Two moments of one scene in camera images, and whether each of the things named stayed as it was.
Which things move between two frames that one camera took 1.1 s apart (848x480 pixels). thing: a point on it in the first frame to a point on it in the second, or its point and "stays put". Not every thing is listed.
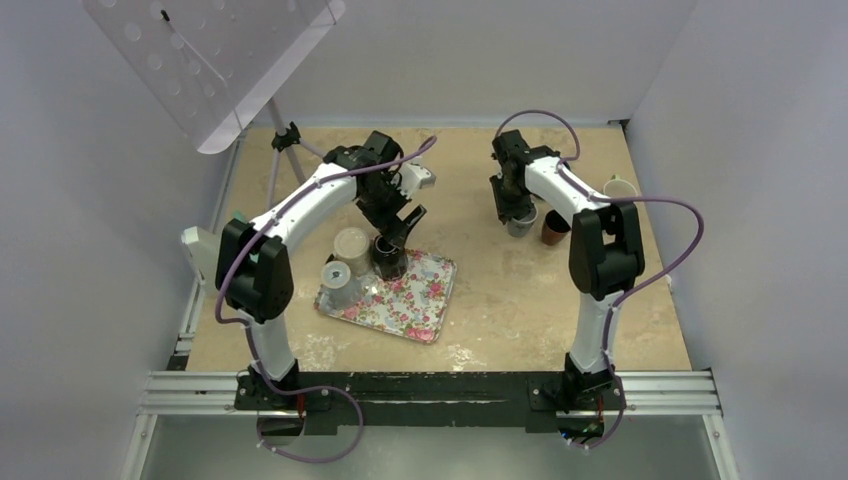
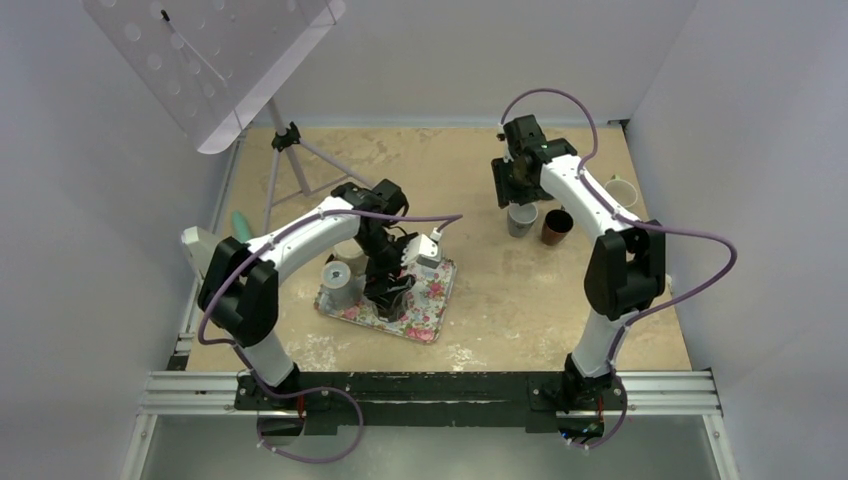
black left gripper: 390,226 to 375,276
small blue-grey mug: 521,227 stays put
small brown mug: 554,229 stays put
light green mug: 618,188 stays put
